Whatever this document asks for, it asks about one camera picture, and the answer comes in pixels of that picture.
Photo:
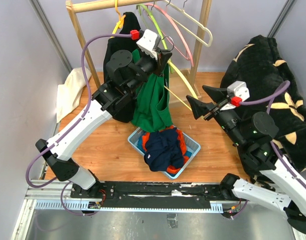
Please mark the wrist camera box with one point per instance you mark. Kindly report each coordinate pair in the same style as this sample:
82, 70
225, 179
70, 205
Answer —
237, 92
147, 42

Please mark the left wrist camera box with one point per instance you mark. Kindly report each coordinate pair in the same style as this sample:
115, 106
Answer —
147, 42

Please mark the pale yellow hanger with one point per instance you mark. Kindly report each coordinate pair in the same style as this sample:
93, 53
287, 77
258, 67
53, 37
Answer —
182, 77

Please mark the black printed t shirt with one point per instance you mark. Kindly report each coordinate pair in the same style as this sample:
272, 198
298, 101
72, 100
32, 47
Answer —
115, 44

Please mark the navy blue t shirt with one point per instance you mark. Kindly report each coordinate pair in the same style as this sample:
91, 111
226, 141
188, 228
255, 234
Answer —
165, 150

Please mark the cream white cloth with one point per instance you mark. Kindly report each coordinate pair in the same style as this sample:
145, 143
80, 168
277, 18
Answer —
69, 93

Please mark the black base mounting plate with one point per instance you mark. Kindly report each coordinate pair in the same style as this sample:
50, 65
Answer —
154, 195

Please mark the orange t shirt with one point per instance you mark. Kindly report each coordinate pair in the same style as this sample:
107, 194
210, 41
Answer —
182, 145

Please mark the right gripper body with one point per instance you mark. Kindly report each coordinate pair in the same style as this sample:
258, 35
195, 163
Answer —
221, 105

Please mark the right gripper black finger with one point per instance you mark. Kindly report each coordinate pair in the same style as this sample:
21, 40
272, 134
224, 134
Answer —
198, 107
216, 94

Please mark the wooden clothes rack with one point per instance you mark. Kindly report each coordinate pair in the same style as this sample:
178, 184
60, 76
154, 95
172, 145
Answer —
203, 36

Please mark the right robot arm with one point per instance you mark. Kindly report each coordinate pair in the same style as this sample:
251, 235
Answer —
253, 140

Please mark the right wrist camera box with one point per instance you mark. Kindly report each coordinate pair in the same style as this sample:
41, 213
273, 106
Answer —
237, 92

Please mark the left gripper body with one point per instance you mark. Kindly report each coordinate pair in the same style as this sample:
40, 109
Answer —
159, 62

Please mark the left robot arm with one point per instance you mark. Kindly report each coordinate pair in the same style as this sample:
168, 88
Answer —
114, 99

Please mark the green t shirt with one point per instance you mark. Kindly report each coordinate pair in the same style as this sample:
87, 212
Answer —
152, 105

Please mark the lime green hanger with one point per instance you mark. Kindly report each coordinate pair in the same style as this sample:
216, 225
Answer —
142, 8

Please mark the pink plastic hanger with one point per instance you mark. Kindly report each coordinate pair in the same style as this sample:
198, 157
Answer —
188, 55

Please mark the light blue plastic basket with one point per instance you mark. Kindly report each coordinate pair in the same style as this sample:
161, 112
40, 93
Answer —
192, 147

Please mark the black floral blanket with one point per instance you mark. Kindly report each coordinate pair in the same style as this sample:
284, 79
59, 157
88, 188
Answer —
260, 65

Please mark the aluminium rail frame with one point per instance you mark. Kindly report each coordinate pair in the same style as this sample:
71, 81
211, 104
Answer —
50, 213

